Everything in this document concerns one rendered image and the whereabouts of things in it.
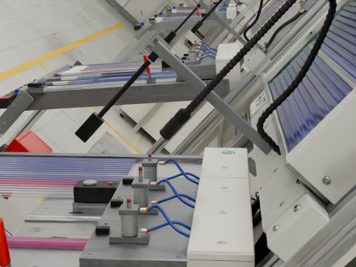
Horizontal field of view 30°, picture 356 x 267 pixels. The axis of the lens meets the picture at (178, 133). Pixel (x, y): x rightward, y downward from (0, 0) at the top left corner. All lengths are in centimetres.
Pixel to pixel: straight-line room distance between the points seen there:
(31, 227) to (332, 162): 56
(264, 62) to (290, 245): 145
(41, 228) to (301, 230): 51
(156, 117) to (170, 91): 337
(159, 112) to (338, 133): 486
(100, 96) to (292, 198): 154
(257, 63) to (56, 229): 119
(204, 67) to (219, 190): 124
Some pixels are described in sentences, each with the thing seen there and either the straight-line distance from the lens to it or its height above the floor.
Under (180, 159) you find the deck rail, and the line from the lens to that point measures 144.
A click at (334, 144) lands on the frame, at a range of 72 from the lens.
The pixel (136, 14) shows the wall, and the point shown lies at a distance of 963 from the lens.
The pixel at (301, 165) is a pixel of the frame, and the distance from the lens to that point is 72.
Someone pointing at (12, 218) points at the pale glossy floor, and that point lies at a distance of 321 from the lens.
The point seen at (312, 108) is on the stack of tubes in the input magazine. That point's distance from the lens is 85.
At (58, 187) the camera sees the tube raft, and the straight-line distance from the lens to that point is 126.
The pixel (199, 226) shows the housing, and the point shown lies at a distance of 87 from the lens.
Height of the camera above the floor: 149
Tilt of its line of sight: 13 degrees down
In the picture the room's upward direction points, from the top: 44 degrees clockwise
